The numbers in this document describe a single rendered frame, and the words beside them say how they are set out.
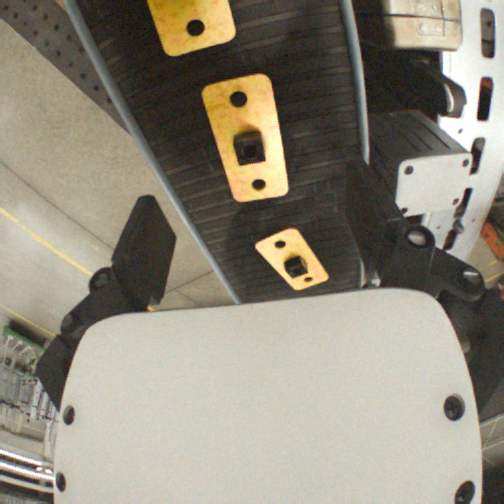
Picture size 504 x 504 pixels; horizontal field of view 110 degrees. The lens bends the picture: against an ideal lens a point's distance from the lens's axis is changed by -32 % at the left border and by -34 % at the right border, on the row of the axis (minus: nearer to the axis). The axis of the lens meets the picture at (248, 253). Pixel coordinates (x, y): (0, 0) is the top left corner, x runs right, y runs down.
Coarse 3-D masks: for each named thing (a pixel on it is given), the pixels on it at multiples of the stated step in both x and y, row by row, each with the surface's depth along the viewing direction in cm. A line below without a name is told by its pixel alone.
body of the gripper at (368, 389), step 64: (128, 320) 6; (192, 320) 6; (256, 320) 5; (320, 320) 5; (384, 320) 5; (448, 320) 5; (128, 384) 5; (192, 384) 5; (256, 384) 4; (320, 384) 4; (384, 384) 4; (448, 384) 3; (64, 448) 4; (128, 448) 4; (192, 448) 4; (256, 448) 3; (320, 448) 3; (384, 448) 3; (448, 448) 3
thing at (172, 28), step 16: (160, 0) 8; (176, 0) 8; (192, 0) 8; (208, 0) 8; (224, 0) 8; (160, 16) 9; (176, 16) 9; (192, 16) 9; (208, 16) 9; (224, 16) 9; (160, 32) 9; (176, 32) 10; (208, 32) 10; (224, 32) 10; (176, 48) 10; (192, 48) 10
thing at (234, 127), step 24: (216, 96) 13; (264, 96) 13; (216, 120) 14; (240, 120) 14; (264, 120) 14; (240, 144) 14; (264, 144) 15; (240, 168) 16; (264, 168) 16; (240, 192) 18; (264, 192) 18
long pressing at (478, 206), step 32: (480, 0) 11; (480, 32) 15; (448, 64) 20; (480, 64) 18; (448, 128) 27; (480, 128) 25; (480, 160) 30; (480, 192) 34; (448, 224) 41; (480, 224) 40
